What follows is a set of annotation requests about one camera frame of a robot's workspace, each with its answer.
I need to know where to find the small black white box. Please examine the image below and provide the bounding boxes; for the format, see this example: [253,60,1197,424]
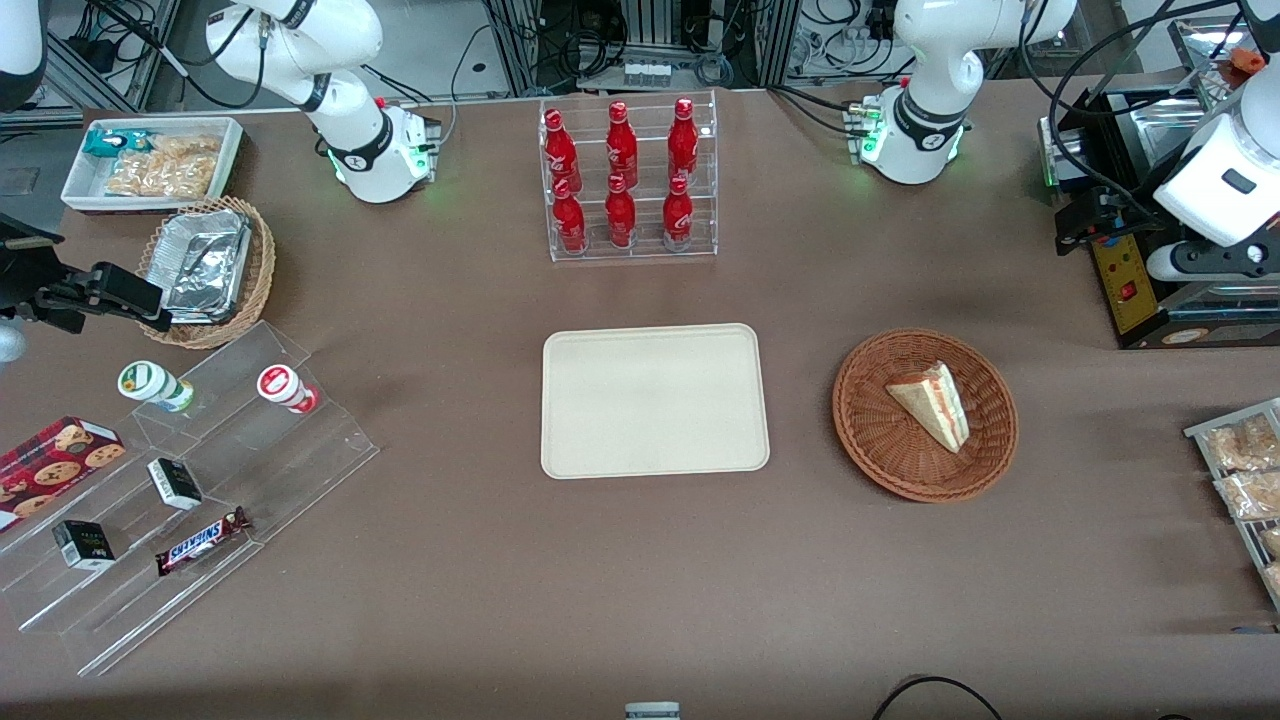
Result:
[147,457,204,512]

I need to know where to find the clear bag of pastry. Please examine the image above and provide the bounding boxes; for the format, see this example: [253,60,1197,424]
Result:
[1204,414,1280,472]
[1214,470,1280,522]

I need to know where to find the black hot food warmer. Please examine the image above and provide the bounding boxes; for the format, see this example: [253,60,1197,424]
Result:
[1038,18,1280,350]

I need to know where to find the white rectangular plastic bin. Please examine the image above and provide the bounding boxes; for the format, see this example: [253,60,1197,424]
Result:
[61,117,245,215]

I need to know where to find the tray of packaged snacks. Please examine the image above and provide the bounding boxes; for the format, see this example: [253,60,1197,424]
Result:
[1184,398,1280,613]

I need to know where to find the steel warmer pan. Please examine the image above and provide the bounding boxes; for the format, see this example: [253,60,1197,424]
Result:
[1125,96,1219,187]

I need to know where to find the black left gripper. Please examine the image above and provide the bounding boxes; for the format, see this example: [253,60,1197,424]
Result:
[1054,186,1153,258]

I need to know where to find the red chocolate cookie box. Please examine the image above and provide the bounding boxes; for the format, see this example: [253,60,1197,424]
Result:
[0,415,128,534]

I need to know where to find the triangular sandwich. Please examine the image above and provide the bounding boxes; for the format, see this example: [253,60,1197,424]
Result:
[886,361,971,455]

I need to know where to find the beige plastic tray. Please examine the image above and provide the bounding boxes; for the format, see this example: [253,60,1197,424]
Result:
[541,323,771,480]

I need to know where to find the clear acrylic bottle rack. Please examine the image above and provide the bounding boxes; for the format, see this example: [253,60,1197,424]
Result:
[538,90,719,263]

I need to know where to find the red cola bottle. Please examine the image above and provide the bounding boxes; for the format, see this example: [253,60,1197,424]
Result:
[662,176,695,254]
[552,178,589,255]
[605,173,637,250]
[606,101,639,189]
[543,108,583,194]
[668,97,700,185]

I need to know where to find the aluminium foil tray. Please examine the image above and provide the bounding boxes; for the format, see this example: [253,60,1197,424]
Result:
[158,209,254,325]

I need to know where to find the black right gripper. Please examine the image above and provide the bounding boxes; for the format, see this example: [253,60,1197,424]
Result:
[0,238,174,336]

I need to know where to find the small black green box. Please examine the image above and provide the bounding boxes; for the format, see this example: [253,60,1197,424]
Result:
[52,519,117,572]

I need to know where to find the Snickers chocolate bar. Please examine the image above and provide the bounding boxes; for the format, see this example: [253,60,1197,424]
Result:
[154,506,252,578]

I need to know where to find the teal snack packet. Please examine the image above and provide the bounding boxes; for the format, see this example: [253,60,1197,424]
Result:
[82,129,153,160]

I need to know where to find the black looped cable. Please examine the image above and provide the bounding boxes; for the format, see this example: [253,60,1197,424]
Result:
[870,676,1006,720]

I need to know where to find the green lidded yogurt cup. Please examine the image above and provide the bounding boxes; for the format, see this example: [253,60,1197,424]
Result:
[117,360,197,414]

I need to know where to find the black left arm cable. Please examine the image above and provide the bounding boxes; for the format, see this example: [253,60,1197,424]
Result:
[1018,0,1206,216]

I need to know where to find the brown round wicker basket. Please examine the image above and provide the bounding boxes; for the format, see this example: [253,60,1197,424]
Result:
[832,329,1020,503]

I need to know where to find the aluminium frame equipment rack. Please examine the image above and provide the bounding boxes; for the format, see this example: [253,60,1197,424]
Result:
[482,0,803,94]

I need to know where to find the red lidded yogurt cup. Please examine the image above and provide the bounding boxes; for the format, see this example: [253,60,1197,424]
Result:
[256,364,322,416]

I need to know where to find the clear bag of crackers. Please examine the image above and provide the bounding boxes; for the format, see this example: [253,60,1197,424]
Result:
[104,134,223,199]

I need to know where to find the clear acrylic stepped display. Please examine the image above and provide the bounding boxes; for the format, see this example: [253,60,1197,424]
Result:
[0,320,382,679]

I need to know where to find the light oval wicker basket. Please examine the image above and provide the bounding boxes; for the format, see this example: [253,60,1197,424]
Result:
[136,196,278,351]

